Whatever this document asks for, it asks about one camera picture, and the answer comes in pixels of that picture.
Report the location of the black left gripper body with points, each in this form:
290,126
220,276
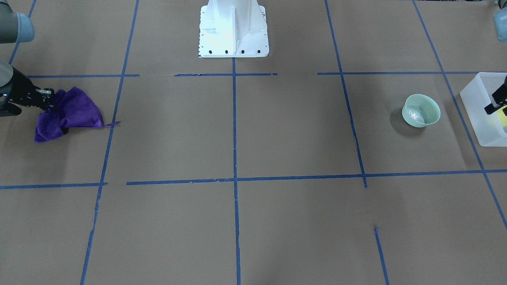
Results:
499,96

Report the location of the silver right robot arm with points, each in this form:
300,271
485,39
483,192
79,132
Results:
14,28

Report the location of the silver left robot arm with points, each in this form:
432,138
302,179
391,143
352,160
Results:
500,23

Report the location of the light green ceramic bowl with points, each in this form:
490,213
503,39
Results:
420,111

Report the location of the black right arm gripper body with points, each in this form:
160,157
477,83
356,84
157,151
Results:
20,92

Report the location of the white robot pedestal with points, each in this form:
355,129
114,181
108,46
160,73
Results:
233,29

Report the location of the yellow plastic cup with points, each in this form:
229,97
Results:
501,114

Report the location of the purple cloth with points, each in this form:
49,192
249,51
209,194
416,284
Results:
72,109

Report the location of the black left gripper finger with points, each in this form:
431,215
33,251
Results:
499,100

